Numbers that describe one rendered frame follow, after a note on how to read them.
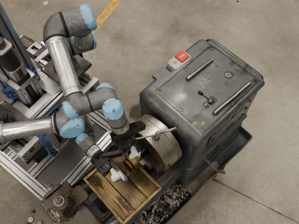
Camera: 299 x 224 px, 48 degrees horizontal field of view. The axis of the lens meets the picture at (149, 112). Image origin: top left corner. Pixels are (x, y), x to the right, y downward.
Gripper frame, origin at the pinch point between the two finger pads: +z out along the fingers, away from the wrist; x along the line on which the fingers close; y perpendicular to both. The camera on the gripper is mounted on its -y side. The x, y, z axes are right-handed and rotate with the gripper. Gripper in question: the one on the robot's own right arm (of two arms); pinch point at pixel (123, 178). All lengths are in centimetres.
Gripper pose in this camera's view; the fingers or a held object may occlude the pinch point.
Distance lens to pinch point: 181.4
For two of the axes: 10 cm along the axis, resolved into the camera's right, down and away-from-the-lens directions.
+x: -0.1, -4.8, -8.8
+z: 6.9, 6.3, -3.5
